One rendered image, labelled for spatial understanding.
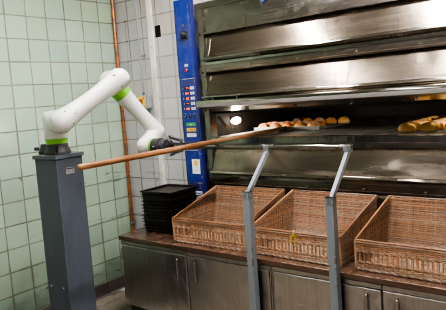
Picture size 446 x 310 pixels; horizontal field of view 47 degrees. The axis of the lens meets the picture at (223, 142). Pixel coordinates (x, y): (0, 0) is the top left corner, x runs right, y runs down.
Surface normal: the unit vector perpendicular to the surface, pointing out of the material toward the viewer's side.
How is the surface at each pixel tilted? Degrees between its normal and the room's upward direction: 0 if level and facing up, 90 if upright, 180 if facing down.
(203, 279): 90
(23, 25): 90
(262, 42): 70
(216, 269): 90
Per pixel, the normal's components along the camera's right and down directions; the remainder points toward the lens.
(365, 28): -0.59, -0.24
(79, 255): 0.83, -0.01
